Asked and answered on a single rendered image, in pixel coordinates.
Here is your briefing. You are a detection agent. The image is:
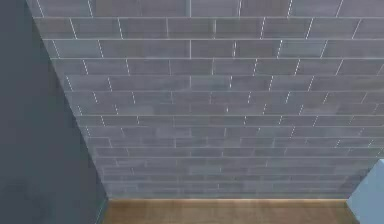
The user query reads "pale blue block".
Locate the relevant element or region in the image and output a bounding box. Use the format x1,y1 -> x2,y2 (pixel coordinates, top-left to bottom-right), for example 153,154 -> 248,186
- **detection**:
345,158 -> 384,224

